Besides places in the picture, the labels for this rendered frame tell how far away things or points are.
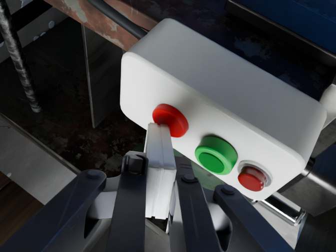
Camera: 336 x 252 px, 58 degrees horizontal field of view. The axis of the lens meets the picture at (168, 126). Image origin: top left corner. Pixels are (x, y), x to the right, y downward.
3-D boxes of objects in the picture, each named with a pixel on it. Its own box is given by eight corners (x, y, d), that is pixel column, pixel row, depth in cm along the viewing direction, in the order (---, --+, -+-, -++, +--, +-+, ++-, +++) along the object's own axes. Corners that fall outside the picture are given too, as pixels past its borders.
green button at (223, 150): (189, 159, 22) (223, 181, 21) (198, 141, 19) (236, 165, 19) (197, 147, 22) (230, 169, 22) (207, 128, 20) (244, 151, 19)
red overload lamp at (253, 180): (227, 180, 21) (257, 200, 21) (239, 166, 19) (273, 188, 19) (234, 169, 22) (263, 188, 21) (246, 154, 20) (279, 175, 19)
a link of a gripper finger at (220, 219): (176, 200, 13) (241, 207, 14) (169, 154, 18) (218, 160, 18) (171, 228, 14) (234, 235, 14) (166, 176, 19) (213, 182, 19)
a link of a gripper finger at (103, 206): (140, 226, 14) (73, 219, 13) (143, 174, 19) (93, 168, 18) (144, 197, 13) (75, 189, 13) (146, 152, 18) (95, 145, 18)
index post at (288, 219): (254, 202, 66) (294, 229, 64) (260, 198, 63) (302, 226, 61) (259, 192, 67) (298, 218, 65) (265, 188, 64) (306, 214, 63)
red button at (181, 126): (149, 124, 23) (180, 144, 22) (153, 102, 20) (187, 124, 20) (158, 113, 23) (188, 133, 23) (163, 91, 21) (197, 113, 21)
